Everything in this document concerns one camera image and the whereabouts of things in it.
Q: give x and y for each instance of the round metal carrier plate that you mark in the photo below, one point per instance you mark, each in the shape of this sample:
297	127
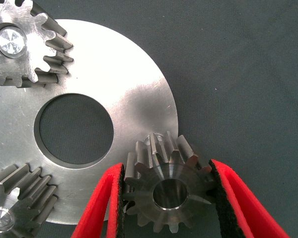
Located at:
114	62

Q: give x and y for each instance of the small steel planetary gear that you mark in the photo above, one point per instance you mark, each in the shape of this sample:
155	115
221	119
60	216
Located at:
22	191
169	171
32	24

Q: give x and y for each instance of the dark grey table cloth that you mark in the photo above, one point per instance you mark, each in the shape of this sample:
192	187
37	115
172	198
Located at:
238	62

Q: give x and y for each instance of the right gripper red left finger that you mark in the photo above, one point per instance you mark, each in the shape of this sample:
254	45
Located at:
99	210

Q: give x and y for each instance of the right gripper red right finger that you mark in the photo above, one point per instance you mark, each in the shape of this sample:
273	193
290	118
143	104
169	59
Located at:
248	205

